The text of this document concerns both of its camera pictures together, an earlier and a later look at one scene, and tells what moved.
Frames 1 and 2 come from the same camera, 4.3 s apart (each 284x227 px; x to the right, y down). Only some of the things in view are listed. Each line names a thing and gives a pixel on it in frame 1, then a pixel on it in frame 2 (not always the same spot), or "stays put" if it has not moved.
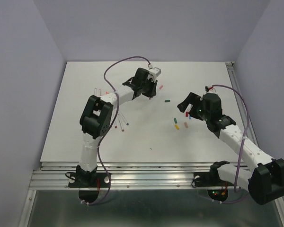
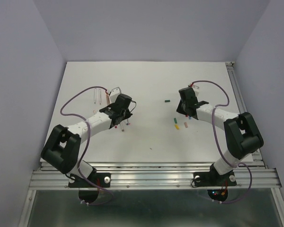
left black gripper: [153, 92] -> [128, 114]
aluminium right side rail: [235, 84] stays put
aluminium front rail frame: [124, 175] stays put
